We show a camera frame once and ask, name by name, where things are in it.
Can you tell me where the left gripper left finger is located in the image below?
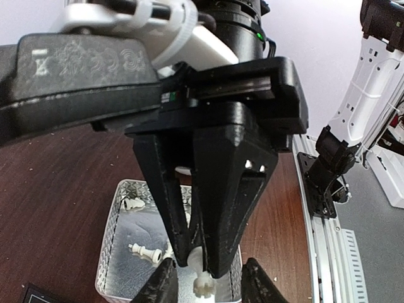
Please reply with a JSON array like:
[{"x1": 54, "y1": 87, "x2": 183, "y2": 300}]
[{"x1": 131, "y1": 258, "x2": 179, "y2": 303}]

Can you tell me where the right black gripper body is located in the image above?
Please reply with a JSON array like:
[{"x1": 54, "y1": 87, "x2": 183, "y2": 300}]
[{"x1": 124, "y1": 57, "x2": 309, "y2": 151}]

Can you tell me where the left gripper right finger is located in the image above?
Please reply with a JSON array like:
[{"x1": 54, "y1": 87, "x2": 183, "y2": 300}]
[{"x1": 241, "y1": 258, "x2": 286, "y2": 303}]

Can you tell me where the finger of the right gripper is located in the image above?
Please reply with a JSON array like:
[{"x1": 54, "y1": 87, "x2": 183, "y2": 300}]
[
  {"x1": 133, "y1": 133, "x2": 196, "y2": 267},
  {"x1": 193, "y1": 125, "x2": 278, "y2": 278}
]

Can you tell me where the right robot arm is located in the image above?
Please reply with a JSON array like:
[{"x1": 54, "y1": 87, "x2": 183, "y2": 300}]
[{"x1": 128, "y1": 1, "x2": 403, "y2": 278}]

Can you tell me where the white chess piece pile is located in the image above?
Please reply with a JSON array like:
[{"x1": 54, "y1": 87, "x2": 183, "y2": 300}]
[{"x1": 119, "y1": 179, "x2": 174, "y2": 264}]

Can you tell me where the black white chessboard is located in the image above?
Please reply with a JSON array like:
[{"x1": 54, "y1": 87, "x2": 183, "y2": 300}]
[{"x1": 20, "y1": 283, "x2": 61, "y2": 303}]

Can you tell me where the front aluminium rail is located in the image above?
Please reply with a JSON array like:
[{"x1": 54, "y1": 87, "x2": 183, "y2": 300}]
[{"x1": 293, "y1": 135, "x2": 369, "y2": 302}]

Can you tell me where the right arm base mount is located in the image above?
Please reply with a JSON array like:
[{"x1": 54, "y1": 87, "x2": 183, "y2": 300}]
[{"x1": 297, "y1": 152, "x2": 351, "y2": 219}]

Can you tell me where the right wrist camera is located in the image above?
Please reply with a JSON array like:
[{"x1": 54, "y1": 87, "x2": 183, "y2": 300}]
[{"x1": 0, "y1": 0, "x2": 239, "y2": 149}]

